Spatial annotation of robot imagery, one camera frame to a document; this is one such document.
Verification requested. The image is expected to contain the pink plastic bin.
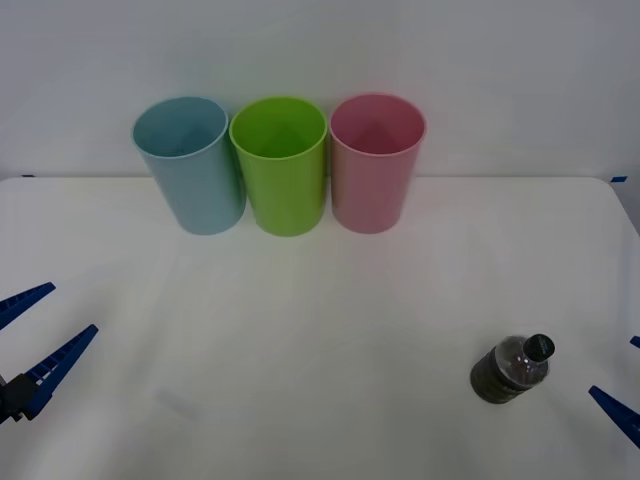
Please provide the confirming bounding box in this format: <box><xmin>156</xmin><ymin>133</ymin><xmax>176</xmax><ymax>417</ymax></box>
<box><xmin>328</xmin><ymin>92</ymin><xmax>428</xmax><ymax>235</ymax></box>

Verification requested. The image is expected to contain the pale blue plastic bin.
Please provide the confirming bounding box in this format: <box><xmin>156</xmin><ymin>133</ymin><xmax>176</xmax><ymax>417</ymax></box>
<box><xmin>131</xmin><ymin>96</ymin><xmax>247</xmax><ymax>237</ymax></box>

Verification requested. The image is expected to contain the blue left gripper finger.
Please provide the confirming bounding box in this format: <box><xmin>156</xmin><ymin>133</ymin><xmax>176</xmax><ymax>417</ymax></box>
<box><xmin>1</xmin><ymin>324</ymin><xmax>100</xmax><ymax>423</ymax></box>
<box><xmin>0</xmin><ymin>282</ymin><xmax>57</xmax><ymax>332</ymax></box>

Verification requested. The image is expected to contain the green plastic bin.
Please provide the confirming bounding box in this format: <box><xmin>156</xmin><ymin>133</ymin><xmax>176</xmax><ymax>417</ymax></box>
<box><xmin>228</xmin><ymin>96</ymin><xmax>330</xmax><ymax>238</ymax></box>

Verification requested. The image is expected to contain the clear bottle with black cap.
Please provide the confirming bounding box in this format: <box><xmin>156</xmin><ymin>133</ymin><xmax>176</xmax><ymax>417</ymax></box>
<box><xmin>469</xmin><ymin>332</ymin><xmax>557</xmax><ymax>406</ymax></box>

